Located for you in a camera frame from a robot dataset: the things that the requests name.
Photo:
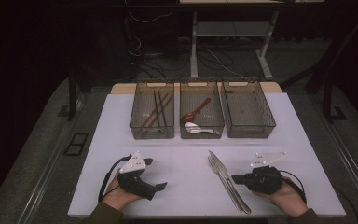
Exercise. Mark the white desk frame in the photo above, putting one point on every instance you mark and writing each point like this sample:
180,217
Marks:
230,29

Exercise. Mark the transparent grey plastic bin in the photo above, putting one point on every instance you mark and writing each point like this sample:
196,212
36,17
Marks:
211,115
140,105
248,112

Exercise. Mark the white ceramic spoon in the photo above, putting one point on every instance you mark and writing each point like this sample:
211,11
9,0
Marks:
191,126

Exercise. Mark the black metal stand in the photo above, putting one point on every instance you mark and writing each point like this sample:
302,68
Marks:
327,93

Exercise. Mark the white table mat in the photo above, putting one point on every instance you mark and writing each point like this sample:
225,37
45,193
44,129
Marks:
183,193

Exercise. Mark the black chopstick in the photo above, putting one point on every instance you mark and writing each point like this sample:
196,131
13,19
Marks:
164,115
156,105

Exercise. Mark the metal fork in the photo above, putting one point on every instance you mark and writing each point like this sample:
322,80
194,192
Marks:
213,163

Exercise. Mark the person's right hand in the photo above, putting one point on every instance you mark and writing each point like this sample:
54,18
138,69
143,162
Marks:
292,199

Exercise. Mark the brown wooden spoon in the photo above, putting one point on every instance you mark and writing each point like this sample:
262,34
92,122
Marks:
188,117

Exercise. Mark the silver metal forks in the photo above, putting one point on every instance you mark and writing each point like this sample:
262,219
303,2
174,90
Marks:
222,169

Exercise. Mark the black floor outlet frame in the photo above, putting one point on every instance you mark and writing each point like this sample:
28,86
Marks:
76,143

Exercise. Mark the person's left hand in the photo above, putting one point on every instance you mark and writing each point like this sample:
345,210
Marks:
118,197

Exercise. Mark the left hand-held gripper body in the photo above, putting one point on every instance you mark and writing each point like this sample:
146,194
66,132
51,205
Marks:
135,183

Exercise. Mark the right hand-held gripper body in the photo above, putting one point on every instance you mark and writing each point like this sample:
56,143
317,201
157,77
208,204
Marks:
264,182

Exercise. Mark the metal floor rail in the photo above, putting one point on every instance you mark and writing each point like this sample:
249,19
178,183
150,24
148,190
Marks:
43,183
354,168

